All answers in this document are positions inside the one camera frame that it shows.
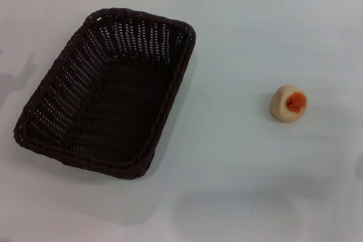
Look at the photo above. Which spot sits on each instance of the cream pastry with orange centre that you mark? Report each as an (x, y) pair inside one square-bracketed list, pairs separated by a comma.
[(280, 103)]

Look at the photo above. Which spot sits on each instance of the black woven plastic basket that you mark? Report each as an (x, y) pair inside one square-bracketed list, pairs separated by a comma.
[(113, 106)]

